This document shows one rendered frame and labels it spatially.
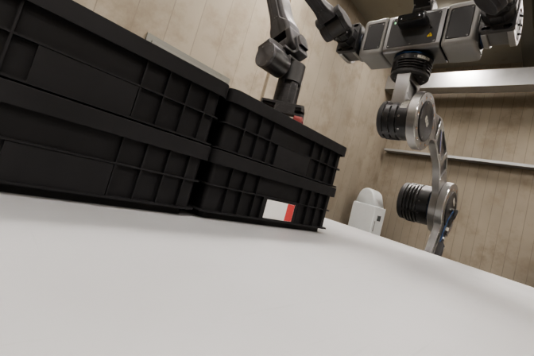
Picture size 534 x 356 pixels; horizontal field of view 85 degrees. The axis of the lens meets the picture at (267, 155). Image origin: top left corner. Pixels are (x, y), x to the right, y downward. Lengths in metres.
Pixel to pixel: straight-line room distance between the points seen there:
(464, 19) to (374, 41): 0.30
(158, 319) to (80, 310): 0.04
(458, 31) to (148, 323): 1.15
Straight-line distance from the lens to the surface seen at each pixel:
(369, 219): 7.55
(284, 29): 0.78
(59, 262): 0.25
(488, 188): 8.72
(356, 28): 1.35
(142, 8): 4.25
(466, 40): 1.17
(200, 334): 0.19
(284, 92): 0.68
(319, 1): 1.17
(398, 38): 1.25
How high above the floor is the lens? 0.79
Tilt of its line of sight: 5 degrees up
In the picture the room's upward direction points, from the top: 15 degrees clockwise
